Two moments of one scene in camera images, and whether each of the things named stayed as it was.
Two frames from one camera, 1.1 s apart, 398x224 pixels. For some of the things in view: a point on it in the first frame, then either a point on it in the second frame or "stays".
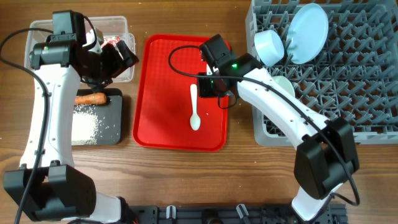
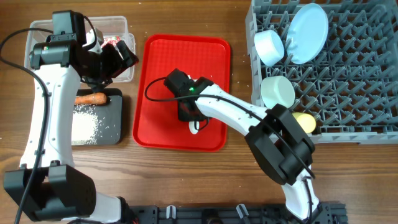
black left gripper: [111, 51] stays
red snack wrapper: [111, 40] stays
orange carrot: [97, 98] stays
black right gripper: [204, 92] to [182, 116]
